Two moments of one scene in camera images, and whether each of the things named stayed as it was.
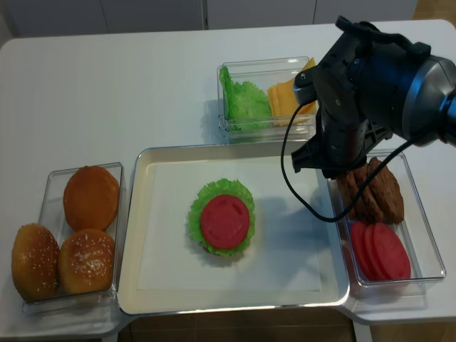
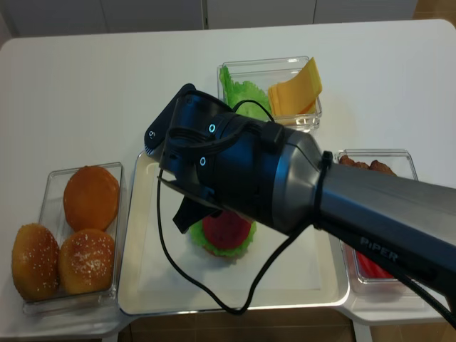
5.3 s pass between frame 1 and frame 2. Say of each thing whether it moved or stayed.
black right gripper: moved
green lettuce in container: stayed
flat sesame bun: stayed
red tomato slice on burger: stayed
